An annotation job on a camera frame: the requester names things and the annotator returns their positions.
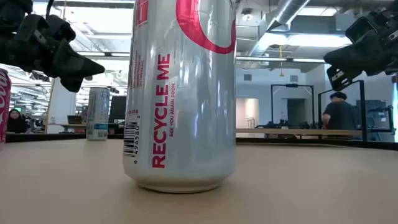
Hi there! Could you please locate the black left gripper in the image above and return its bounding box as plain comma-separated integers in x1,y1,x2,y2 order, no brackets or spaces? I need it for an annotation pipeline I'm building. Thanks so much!
0,18,106,93

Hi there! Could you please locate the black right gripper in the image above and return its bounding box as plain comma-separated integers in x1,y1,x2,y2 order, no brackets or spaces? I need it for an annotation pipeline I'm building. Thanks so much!
323,6,398,91

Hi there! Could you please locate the slim white can blue band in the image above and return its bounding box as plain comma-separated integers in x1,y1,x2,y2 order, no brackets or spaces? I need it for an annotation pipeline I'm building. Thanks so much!
86,87,111,142

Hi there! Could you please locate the red Coca-Cola can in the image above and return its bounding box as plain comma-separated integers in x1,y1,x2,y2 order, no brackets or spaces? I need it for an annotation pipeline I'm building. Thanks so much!
0,68,12,144

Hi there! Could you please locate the silver cola can black lid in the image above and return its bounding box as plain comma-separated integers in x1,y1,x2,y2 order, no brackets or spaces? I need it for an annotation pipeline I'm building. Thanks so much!
123,0,237,194

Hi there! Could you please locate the ceiling light bar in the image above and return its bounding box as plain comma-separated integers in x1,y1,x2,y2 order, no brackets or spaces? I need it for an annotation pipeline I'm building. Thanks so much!
77,52,130,58
236,57,326,63

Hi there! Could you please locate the laptop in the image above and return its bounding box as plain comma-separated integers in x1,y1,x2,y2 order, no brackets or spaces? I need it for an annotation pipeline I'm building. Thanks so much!
67,114,83,126

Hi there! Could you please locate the person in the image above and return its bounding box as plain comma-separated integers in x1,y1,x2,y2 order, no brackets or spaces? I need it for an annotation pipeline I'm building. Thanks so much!
322,91,362,131
6,108,31,134

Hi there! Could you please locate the black monitor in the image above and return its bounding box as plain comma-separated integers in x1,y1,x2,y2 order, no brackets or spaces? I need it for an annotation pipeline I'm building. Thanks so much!
108,95,127,124

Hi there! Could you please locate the background robot workstation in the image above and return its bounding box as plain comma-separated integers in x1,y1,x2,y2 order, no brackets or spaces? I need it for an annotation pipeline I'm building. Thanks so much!
356,99,396,141

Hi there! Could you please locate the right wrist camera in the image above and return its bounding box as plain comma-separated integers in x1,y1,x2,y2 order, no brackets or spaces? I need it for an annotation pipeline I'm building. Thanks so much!
345,16,379,44

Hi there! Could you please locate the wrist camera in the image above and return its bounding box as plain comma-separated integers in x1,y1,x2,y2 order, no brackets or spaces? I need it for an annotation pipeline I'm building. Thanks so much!
14,14,50,44
345,16,379,44

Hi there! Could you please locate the black metal frame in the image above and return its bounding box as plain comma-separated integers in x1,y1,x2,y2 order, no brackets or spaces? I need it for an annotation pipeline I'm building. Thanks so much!
270,83,315,129

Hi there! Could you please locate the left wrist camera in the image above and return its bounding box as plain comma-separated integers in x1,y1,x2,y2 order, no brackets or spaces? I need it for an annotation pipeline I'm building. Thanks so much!
14,14,50,44

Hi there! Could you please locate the black aluminium table frame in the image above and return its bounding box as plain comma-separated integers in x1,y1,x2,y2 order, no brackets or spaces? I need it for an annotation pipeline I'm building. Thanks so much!
5,133,398,152

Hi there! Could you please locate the silver ventilation duct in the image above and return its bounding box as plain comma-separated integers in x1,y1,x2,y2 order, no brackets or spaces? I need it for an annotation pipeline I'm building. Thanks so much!
245,0,312,68

